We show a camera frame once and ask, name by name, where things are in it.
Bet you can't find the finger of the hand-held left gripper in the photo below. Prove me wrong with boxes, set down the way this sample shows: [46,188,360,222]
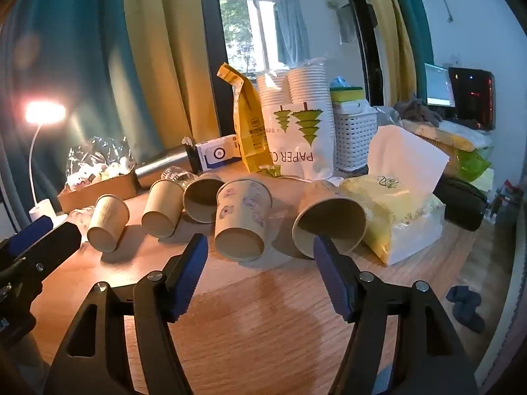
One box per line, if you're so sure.
[0,217,54,261]
[12,222,82,294]

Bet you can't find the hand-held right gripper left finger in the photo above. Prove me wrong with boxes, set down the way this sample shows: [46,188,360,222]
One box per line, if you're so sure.
[43,233,209,395]

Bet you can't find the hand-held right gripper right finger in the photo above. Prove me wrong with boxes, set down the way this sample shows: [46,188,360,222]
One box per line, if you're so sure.
[314,234,480,395]

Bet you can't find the printed paper cup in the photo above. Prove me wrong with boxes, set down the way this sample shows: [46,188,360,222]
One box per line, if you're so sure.
[214,178,273,263]

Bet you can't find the crumpled clear plastic cup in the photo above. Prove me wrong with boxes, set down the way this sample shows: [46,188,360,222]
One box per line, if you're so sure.
[67,207,96,232]

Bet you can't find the plain brown paper cup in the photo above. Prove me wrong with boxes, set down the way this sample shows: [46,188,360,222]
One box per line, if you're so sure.
[86,194,131,253]
[183,173,225,225]
[142,179,185,239]
[292,181,367,260]

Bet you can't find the cardboard tray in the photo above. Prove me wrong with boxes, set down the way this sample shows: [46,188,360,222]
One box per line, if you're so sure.
[57,171,139,214]

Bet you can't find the yellow tissue pack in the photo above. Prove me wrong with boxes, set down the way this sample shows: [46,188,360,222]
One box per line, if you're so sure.
[338,125,450,266]

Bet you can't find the clear plastic snack bag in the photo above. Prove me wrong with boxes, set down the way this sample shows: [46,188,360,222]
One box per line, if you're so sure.
[65,135,137,192]

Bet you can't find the steel thermos bottle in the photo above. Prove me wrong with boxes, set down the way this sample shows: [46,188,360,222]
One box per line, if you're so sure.
[133,136,203,190]

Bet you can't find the white desk lamp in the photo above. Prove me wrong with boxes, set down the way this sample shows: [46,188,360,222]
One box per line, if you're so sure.
[25,99,67,224]

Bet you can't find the white and blue box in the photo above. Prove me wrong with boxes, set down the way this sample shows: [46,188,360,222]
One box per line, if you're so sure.
[195,134,244,172]

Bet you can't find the dark blue slippers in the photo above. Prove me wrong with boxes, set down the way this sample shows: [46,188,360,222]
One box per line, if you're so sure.
[446,285,487,334]

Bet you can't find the white plastic basket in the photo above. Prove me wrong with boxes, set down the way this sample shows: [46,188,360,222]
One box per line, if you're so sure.
[332,100,378,172]

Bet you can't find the black pouch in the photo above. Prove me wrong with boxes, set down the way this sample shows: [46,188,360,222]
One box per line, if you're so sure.
[433,176,489,231]

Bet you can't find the bag of white paper cups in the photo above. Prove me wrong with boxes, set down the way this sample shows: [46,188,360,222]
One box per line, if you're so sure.
[256,59,335,181]

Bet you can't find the yellow paper pouch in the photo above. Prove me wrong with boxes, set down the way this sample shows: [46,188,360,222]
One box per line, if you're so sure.
[216,63,273,174]

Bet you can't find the green plastic bag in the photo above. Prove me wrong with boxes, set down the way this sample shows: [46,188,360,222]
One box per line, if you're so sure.
[452,147,493,182]

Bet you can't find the teal curtain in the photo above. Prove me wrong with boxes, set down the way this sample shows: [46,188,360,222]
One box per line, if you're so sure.
[0,0,165,215]

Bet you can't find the yellow green sponge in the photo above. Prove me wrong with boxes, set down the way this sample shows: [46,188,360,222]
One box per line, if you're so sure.
[329,86,365,104]

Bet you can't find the yellow plastic bag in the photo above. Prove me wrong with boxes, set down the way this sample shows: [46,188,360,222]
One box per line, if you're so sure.
[402,118,493,154]

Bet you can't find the grey gloves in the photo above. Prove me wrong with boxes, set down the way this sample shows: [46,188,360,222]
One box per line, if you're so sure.
[393,94,444,127]

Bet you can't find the computer monitor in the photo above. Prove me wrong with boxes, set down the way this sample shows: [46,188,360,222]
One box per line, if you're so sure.
[424,62,456,108]

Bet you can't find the yellow curtain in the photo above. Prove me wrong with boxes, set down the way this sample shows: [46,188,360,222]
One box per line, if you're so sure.
[123,0,228,165]

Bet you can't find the black computer case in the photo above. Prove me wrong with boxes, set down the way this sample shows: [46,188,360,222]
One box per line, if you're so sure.
[447,66,496,131]

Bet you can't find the black window frame post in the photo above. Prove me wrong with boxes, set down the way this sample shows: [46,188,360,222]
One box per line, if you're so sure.
[338,0,390,108]

